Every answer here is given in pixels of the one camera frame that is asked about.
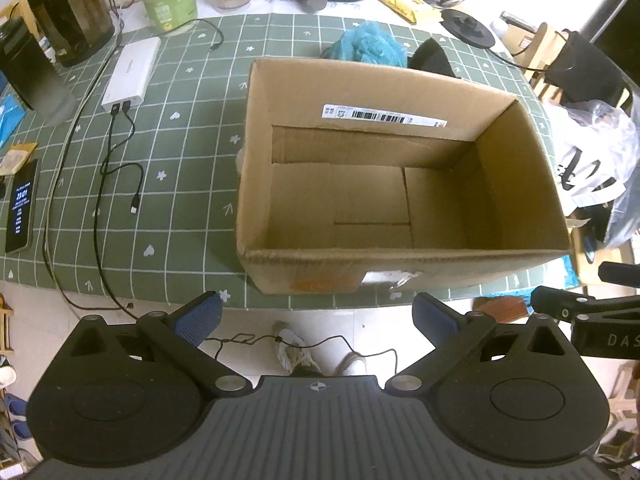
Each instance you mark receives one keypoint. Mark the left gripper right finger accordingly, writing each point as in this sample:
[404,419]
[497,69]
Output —
[455,338]

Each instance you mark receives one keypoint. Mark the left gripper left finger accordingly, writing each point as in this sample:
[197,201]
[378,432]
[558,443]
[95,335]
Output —
[178,335]

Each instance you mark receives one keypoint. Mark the brown cardboard box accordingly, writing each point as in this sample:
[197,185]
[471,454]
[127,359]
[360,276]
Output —
[352,168]

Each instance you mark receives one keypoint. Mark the teal mesh bath sponge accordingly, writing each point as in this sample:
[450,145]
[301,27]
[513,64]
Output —
[367,43]

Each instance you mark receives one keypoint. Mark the black soft object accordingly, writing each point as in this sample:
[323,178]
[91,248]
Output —
[430,57]

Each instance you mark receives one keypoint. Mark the green grid tablecloth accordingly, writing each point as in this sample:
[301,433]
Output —
[140,204]

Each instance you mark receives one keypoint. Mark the white plastic bag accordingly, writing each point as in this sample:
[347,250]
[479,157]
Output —
[596,153]

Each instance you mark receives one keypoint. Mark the black smartphone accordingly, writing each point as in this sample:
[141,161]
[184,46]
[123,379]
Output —
[21,207]

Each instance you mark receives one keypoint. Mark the black bag on chair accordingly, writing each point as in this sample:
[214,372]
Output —
[584,73]

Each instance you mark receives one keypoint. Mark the wooden chair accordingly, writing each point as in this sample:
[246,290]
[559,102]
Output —
[535,51]

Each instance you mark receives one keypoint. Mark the white power bank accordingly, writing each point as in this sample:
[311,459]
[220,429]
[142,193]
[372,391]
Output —
[132,74]

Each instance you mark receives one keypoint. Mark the black kettle base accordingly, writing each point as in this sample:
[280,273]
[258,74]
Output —
[467,29]

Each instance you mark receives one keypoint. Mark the dark cylindrical container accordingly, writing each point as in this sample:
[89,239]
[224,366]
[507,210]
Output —
[32,76]

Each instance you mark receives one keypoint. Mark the green label jar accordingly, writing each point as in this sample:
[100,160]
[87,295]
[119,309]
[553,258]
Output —
[166,16]

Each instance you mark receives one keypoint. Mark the black electric kettle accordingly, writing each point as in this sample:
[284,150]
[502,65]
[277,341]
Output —
[76,29]

